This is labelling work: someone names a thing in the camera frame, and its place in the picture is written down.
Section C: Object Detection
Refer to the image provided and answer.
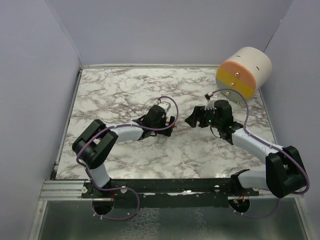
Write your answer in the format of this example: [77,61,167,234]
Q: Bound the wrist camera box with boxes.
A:
[204,92,219,111]
[156,98,171,113]

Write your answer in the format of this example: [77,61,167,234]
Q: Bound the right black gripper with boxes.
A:
[185,104,222,129]

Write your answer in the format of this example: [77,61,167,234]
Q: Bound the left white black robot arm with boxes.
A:
[72,101,176,198]

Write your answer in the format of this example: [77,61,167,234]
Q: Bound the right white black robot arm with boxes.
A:
[185,100,309,199]

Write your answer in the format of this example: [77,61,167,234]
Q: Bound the cylinder with striped face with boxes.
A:
[215,47,272,103]

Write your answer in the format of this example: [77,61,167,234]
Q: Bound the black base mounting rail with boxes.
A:
[81,178,259,208]

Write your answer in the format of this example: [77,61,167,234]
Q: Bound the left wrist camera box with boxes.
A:
[156,98,171,113]

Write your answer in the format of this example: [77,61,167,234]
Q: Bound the aluminium frame extrusion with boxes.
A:
[39,180,86,201]

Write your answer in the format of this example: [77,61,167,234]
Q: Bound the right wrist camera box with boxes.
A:
[204,92,219,111]

